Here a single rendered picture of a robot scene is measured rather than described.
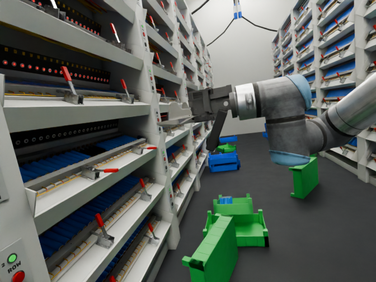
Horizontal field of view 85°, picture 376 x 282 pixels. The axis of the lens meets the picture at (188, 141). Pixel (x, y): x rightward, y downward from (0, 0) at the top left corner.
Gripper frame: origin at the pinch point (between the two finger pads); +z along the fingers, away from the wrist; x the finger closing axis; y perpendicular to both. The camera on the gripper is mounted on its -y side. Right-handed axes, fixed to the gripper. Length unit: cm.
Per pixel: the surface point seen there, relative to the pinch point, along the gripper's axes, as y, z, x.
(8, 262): -14.8, 16.1, 35.6
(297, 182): -55, -52, -81
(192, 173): -47, 21, -100
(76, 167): -6.2, 20.5, 14.0
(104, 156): -6.3, 20.4, 2.6
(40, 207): -10.2, 17.7, 27.6
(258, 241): -62, -21, -34
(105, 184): -13.2, 17.4, 9.0
